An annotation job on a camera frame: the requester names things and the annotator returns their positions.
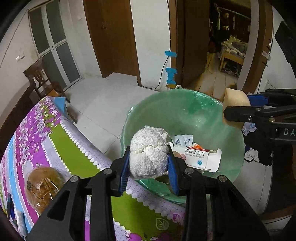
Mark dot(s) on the white and blue sachet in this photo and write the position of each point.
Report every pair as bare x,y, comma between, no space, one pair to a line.
178,140
187,139

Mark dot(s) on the yellow sponge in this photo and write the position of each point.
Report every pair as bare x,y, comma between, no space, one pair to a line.
235,97

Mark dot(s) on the frosted glass door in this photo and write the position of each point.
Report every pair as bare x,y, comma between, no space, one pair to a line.
57,27

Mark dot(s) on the green plastic basin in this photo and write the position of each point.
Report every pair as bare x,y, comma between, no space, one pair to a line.
180,115

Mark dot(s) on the brown wooden door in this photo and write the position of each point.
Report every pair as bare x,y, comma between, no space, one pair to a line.
115,34

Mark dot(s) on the wooden chair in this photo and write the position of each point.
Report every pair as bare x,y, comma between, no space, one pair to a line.
39,74

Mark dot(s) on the white and orange medicine box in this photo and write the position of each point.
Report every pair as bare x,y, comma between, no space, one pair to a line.
198,157

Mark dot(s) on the blue tape strip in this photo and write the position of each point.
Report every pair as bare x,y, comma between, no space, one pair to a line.
170,54
171,75

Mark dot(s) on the white balled towel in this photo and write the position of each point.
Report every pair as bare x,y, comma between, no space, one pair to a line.
148,150

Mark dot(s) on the pile of dark clothes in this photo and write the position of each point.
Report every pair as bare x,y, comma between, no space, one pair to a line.
261,150

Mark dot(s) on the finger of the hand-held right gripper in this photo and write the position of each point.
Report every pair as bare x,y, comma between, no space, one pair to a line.
238,113
256,99

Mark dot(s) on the floral striped tablecloth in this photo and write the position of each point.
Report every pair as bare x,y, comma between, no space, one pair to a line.
69,148

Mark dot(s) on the bread in clear plastic bag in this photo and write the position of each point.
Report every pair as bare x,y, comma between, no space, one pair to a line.
44,183

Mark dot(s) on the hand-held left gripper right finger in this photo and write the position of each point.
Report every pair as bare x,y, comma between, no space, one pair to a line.
173,171

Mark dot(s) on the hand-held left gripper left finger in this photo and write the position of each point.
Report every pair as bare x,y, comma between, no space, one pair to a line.
123,171

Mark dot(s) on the orange wrapper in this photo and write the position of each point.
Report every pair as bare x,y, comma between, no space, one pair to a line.
196,146

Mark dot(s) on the open dark wooden door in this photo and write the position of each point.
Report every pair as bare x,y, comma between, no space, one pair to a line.
196,46

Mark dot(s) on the wooden bed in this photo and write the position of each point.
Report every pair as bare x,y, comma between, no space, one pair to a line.
233,47

